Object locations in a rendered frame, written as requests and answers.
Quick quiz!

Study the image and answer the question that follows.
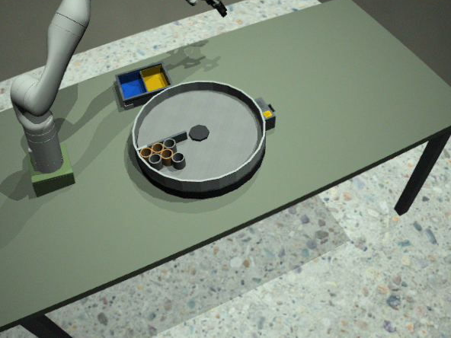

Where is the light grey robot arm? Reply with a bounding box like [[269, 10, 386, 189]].
[[10, 0, 91, 174]]

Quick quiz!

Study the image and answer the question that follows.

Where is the grey round turntable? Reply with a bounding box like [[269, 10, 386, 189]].
[[133, 81, 276, 199]]

